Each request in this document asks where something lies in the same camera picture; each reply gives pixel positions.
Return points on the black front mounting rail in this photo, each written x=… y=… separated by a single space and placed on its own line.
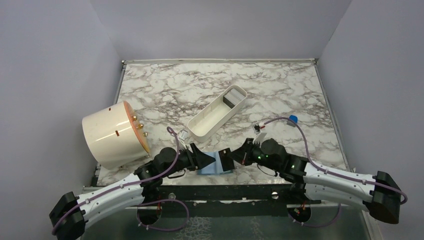
x=246 y=200

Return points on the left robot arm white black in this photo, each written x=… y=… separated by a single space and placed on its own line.
x=73 y=214

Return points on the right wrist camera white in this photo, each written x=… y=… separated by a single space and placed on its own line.
x=259 y=132

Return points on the white oblong plastic tray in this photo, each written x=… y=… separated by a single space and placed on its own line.
x=205 y=123

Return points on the small blue grey block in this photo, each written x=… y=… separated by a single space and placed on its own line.
x=292 y=120

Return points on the cream cylindrical container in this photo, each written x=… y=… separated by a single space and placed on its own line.
x=115 y=136

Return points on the black credit card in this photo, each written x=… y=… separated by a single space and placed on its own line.
x=227 y=162

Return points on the white cards stack in tray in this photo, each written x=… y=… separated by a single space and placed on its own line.
x=235 y=96

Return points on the blue leather card holder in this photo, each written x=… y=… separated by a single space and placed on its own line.
x=214 y=168

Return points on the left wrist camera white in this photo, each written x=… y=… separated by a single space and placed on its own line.
x=183 y=134

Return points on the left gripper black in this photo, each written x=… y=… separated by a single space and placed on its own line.
x=202 y=159

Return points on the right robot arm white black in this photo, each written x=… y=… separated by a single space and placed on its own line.
x=378 y=194

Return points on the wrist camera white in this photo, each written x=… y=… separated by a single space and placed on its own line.
x=183 y=134
x=259 y=132

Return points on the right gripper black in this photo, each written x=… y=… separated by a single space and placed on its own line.
x=240 y=155

